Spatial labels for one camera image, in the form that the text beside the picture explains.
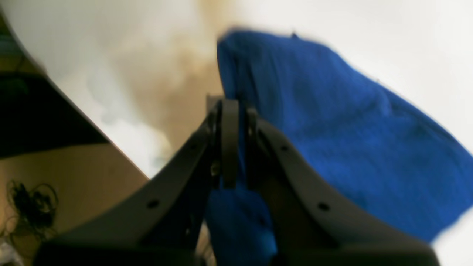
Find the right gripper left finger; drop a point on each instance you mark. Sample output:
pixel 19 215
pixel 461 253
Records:
pixel 159 225

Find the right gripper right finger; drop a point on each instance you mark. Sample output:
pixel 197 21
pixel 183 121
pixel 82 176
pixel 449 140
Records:
pixel 314 225

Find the dark blue t-shirt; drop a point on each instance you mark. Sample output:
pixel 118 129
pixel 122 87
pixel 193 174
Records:
pixel 375 148

